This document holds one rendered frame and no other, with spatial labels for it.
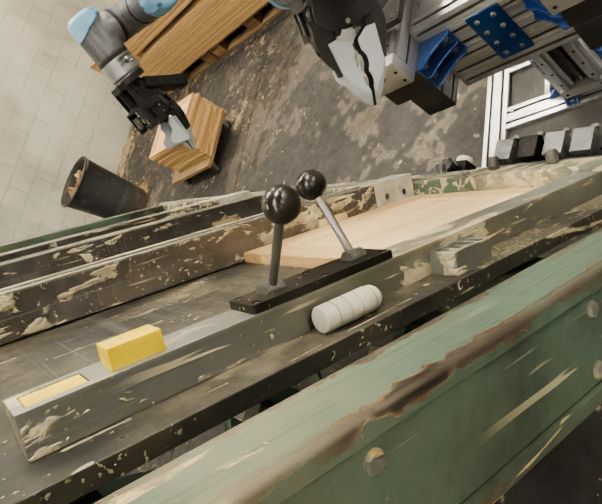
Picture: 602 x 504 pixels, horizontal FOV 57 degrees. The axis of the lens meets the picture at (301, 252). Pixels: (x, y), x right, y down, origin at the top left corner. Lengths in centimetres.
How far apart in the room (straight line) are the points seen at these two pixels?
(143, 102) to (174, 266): 47
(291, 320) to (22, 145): 602
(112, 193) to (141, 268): 448
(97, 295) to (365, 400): 67
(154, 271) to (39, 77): 595
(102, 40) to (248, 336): 90
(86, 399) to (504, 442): 32
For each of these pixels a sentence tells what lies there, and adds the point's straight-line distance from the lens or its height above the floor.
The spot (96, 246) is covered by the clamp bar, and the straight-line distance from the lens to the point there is 139.
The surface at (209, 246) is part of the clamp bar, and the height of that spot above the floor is 135.
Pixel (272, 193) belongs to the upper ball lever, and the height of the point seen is 154.
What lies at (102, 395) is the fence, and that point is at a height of 161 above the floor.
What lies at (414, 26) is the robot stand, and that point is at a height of 95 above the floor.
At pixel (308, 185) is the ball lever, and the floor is 144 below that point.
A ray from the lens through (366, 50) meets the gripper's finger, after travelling 70.
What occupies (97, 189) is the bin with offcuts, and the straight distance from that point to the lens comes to 537.
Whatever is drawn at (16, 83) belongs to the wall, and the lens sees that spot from 673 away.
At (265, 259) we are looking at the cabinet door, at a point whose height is 128.
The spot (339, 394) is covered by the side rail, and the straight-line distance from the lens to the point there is 33.
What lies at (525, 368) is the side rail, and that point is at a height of 143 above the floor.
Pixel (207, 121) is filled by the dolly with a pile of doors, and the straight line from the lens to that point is 441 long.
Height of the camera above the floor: 179
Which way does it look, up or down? 35 degrees down
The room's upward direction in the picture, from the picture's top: 66 degrees counter-clockwise
